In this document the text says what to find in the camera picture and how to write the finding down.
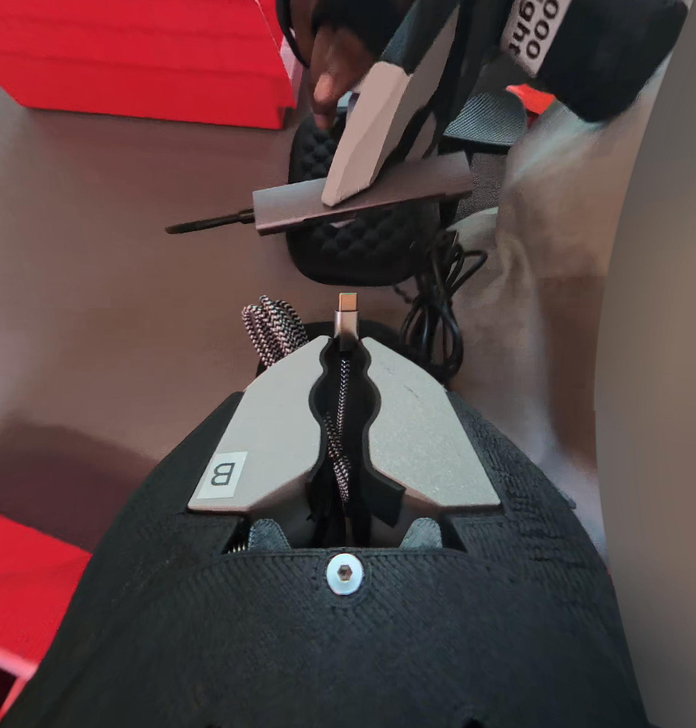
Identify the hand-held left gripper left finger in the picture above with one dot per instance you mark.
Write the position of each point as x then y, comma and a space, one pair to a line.
262, 432

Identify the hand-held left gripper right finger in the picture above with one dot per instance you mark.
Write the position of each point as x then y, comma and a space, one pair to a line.
433, 443

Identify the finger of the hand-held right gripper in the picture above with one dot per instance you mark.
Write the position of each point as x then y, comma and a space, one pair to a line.
376, 125
439, 62

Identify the person's right hand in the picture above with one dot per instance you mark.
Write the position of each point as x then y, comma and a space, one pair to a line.
339, 62

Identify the grey mesh cloth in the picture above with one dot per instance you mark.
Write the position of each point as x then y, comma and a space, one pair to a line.
490, 119

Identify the black quilted pad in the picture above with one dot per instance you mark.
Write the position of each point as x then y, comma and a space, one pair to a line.
359, 250

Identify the red plastic bin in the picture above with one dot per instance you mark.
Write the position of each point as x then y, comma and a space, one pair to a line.
126, 57
18, 597

